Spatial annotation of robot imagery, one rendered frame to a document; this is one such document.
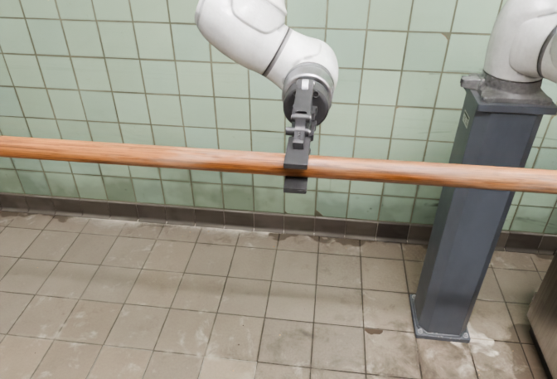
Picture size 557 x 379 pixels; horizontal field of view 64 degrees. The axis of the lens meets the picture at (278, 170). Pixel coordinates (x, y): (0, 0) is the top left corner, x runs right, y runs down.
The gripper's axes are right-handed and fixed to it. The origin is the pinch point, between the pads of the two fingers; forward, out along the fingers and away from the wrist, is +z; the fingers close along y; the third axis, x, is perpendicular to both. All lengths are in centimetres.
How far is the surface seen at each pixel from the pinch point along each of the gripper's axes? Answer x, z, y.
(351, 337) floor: -19, -62, 120
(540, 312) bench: -84, -66, 100
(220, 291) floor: 38, -79, 120
